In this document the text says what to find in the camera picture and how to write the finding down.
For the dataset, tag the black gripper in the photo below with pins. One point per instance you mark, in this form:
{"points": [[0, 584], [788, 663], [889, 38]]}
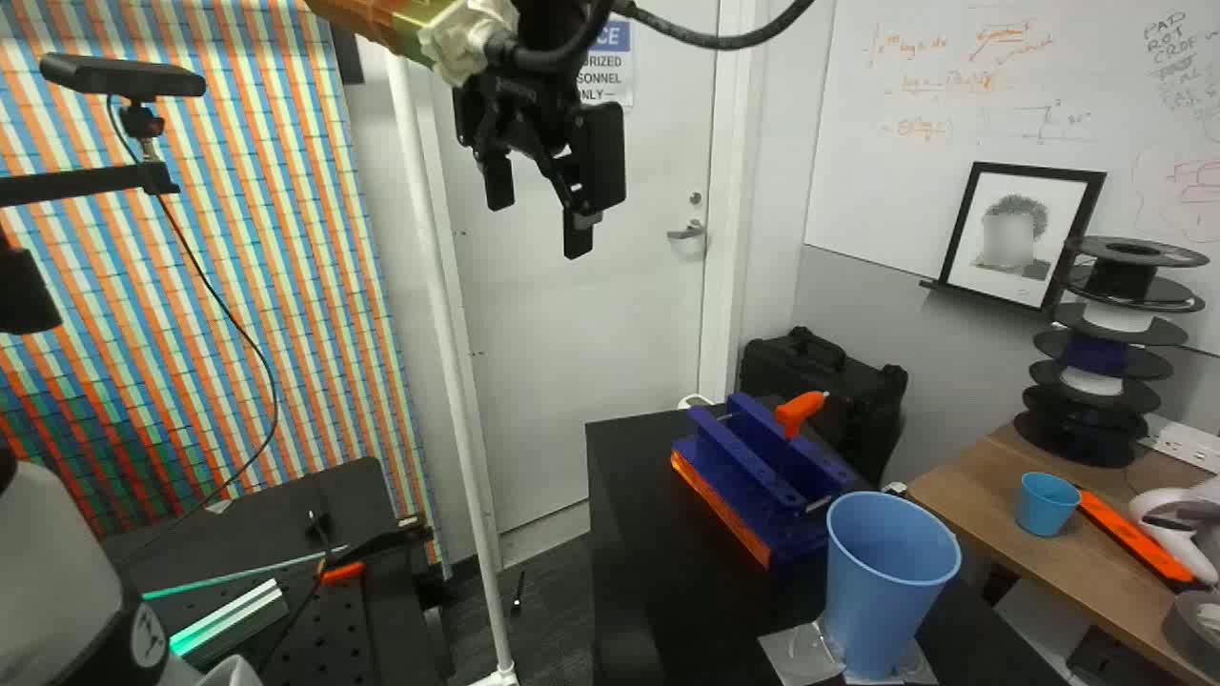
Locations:
{"points": [[526, 87]]}

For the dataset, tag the Franka robot arm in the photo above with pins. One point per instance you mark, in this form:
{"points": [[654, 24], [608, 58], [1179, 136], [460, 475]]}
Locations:
{"points": [[383, 20]]}

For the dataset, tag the blue tool rack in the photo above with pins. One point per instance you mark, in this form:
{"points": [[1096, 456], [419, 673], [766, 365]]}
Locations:
{"points": [[765, 489]]}

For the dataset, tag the large blue cup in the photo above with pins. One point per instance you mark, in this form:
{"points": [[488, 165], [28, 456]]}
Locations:
{"points": [[885, 575]]}

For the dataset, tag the small blue cup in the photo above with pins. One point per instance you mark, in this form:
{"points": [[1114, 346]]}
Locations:
{"points": [[1047, 503]]}

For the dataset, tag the grey rounded object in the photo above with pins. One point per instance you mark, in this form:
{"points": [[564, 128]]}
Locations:
{"points": [[49, 584]]}

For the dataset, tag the orange flat tool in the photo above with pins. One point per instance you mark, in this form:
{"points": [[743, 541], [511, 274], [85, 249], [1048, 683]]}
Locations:
{"points": [[1136, 539]]}

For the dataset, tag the white door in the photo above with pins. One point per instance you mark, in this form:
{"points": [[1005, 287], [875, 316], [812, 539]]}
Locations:
{"points": [[634, 316]]}

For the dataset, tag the paper sign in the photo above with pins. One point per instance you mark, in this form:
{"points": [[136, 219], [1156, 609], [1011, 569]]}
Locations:
{"points": [[610, 58]]}

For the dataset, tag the white stand pole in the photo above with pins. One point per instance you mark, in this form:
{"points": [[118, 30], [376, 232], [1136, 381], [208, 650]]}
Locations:
{"points": [[461, 421]]}

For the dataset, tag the whiteboard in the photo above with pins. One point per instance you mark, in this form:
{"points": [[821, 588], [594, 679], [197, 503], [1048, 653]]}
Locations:
{"points": [[966, 87]]}

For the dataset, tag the black breadboard table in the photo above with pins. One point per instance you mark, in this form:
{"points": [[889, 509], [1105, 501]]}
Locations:
{"points": [[344, 622]]}

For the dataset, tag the black framed picture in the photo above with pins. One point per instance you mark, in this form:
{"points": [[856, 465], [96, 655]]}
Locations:
{"points": [[1015, 232]]}

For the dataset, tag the green light bar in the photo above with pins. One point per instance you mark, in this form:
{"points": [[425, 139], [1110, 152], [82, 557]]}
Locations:
{"points": [[230, 616]]}

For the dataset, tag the wooden table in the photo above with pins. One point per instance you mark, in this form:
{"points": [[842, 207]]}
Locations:
{"points": [[1005, 539]]}

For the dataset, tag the purple filament spool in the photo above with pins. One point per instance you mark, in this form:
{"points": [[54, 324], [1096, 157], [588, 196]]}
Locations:
{"points": [[1099, 353]]}

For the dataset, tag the white filament spool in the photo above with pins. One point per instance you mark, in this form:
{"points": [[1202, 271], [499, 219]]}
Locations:
{"points": [[1119, 322], [1090, 381]]}

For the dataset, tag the black empty filament spool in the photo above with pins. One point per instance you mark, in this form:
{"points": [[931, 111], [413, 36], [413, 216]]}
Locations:
{"points": [[1141, 251]]}

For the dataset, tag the white power strip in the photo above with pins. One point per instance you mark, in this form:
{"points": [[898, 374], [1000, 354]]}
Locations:
{"points": [[1187, 442]]}

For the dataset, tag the white curved device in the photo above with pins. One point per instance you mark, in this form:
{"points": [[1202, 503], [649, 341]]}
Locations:
{"points": [[1184, 517]]}

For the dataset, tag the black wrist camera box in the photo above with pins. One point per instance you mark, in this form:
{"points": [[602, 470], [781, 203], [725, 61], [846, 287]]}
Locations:
{"points": [[602, 152]]}

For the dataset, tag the black camera on stand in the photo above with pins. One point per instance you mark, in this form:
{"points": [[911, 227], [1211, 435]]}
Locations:
{"points": [[118, 77]]}

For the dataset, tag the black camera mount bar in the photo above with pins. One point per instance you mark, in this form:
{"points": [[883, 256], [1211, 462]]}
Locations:
{"points": [[90, 184]]}

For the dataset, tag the metal base plate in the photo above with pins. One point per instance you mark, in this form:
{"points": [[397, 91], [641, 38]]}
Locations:
{"points": [[802, 655]]}

